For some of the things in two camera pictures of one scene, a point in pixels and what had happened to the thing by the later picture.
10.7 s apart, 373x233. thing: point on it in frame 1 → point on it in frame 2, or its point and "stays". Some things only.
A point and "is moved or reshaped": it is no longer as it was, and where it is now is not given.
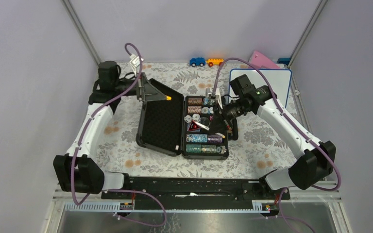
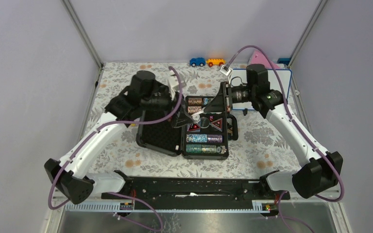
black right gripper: (218, 124) → (218, 104)
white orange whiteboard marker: (207, 128) → (196, 117)
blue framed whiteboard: (279, 79) is moved or reshaped
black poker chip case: (190, 126) stays
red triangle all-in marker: (194, 126) stays
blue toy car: (197, 61) stays
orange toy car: (211, 61) stays
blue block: (285, 60) stays
